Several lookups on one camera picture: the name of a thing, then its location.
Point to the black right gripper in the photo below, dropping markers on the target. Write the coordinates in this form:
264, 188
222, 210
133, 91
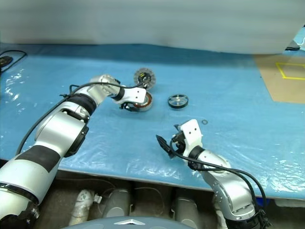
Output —
178, 142

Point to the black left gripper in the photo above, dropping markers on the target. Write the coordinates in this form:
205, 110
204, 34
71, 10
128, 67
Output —
124, 105

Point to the motor housing with copper windings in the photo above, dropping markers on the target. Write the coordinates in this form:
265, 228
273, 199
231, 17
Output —
145, 102

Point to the silver round motor lid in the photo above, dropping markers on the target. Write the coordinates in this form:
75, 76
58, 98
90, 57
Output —
139, 74

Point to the black silver spoked rotor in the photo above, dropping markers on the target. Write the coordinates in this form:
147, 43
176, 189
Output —
177, 100

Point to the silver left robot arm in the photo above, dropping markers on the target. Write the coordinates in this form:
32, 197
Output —
71, 133

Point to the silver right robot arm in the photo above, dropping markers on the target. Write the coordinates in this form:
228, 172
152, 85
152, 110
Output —
226, 190

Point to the grey rounded cylinder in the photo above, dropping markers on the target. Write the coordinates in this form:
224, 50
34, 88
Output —
118, 202
186, 207

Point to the blue plastic table sheet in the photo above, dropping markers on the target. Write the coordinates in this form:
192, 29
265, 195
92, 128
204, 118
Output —
214, 83

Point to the grey robot torso cover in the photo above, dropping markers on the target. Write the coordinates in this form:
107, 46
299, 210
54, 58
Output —
133, 223

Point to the white foam backdrop sheet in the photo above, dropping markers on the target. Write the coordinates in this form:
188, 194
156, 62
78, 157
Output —
152, 21

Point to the white wrapped bundle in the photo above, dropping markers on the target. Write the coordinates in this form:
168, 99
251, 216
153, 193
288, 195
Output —
82, 207

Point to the brown cardboard sheet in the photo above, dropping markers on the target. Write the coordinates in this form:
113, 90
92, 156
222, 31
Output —
286, 90

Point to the yellow tape square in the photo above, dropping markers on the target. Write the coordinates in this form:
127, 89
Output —
281, 71

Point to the small black device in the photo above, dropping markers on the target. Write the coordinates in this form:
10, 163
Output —
5, 61

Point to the flat black object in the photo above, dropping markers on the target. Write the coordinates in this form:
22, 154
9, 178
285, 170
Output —
291, 48

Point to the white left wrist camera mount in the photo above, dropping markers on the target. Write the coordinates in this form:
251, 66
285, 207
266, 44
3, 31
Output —
133, 94

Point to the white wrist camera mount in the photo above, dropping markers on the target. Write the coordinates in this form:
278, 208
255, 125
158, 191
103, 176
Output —
191, 136
133, 94

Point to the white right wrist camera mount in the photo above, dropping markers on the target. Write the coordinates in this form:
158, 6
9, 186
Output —
191, 136

